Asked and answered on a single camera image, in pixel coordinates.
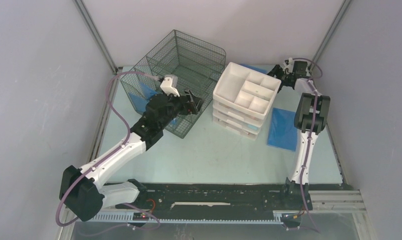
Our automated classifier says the blue folder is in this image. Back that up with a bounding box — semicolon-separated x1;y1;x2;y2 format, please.
267;107;298;152
126;81;157;115
241;63;269;74

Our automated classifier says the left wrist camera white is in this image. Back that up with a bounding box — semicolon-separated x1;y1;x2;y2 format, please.
160;74;180;97

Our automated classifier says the black front rail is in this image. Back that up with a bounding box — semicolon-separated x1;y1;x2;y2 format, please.
134;183;313;222

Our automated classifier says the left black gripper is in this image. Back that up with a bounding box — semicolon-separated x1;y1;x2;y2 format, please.
159;88;204;129

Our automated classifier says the white plastic drawer organizer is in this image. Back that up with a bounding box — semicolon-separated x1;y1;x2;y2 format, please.
213;62;282;140

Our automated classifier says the green wire mesh basket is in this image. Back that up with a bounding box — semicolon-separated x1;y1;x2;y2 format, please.
120;29;227;139

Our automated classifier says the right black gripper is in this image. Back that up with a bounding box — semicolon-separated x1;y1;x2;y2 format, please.
260;64;293;94

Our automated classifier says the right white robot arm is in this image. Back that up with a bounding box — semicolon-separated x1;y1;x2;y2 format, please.
269;57;331;209

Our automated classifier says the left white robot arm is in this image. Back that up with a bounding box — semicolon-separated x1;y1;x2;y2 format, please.
57;90;204;222

